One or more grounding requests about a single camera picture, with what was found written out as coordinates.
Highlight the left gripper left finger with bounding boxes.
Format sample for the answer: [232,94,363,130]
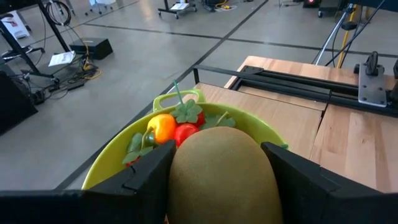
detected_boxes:
[0,139,177,224]

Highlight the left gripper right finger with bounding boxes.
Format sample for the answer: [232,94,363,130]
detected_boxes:
[261,141,398,224]

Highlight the red strawberry green leaves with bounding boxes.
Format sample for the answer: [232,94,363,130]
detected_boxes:
[122,126,158,168]
[200,111,236,131]
[170,80,206,128]

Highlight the large yellow-red peach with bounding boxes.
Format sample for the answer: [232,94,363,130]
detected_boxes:
[147,113,177,145]

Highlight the small red cherry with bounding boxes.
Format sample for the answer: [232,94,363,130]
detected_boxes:
[174,123,200,147]

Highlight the brown-green kiwi fruit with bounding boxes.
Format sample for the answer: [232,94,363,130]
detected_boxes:
[167,126,284,224]

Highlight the green colander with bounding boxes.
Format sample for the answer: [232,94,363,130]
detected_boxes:
[81,89,289,190]

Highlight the dark cabinet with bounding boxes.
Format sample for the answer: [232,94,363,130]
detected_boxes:
[0,70,39,136]

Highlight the white paper sheet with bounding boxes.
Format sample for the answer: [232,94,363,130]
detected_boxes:
[48,50,76,68]

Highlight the flat black box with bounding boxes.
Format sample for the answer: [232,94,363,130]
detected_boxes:
[68,37,114,60]

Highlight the yellow pole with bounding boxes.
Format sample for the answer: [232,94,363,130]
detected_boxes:
[337,4,359,69]

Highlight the grey tripod pole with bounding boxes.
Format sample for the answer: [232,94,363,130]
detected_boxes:
[315,2,355,66]

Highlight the black metal stand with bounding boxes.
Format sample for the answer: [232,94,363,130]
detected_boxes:
[0,0,73,79]

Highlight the white sign board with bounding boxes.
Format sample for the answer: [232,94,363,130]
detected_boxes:
[1,11,31,40]

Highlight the wheeled black cart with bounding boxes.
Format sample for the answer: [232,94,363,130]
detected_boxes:
[157,0,198,20]

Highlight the grey metal mount plate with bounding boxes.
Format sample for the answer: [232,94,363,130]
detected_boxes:
[357,63,389,108]

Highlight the black metal rig frame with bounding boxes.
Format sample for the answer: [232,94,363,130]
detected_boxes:
[231,65,398,118]

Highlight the yellow cable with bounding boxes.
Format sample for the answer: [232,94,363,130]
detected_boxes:
[79,43,103,82]

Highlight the coiled black cable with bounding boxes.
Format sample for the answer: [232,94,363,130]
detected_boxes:
[45,0,72,27]

